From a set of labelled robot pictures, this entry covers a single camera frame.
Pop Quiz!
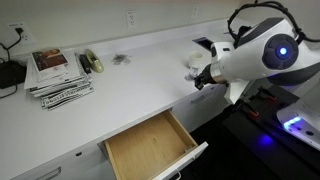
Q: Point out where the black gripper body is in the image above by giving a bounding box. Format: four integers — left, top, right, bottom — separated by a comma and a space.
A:
199, 63, 218, 88

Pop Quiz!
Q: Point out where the wooden drawer with white front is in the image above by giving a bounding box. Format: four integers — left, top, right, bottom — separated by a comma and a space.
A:
98, 109, 210, 180

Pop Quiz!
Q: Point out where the metal framed counter slot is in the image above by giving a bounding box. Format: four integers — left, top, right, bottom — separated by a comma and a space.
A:
192, 36, 215, 51

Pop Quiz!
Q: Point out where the pile of paper clips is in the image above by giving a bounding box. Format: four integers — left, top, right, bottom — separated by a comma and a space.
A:
111, 53, 132, 66

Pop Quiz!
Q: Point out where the black mounting board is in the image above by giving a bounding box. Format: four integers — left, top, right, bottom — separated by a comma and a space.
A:
222, 84, 320, 180

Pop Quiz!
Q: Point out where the black stapler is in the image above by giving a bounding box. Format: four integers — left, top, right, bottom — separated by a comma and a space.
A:
79, 53, 93, 75

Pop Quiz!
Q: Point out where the black power adapter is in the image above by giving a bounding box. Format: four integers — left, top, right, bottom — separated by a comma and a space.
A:
0, 60, 28, 90

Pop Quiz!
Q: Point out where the closed white drawer with handle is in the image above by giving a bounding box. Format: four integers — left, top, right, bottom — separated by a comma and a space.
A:
9, 143, 116, 180
173, 84, 231, 133

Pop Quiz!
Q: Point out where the black clamp with red handle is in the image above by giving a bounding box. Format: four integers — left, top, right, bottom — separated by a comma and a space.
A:
241, 99, 261, 118
258, 86, 278, 102

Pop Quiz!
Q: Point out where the white wall outlet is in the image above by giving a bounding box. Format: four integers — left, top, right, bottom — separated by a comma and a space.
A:
6, 20, 36, 45
190, 4, 199, 18
125, 10, 138, 29

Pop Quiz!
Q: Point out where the black power cable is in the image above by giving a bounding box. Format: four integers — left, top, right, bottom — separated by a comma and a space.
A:
0, 28, 26, 99

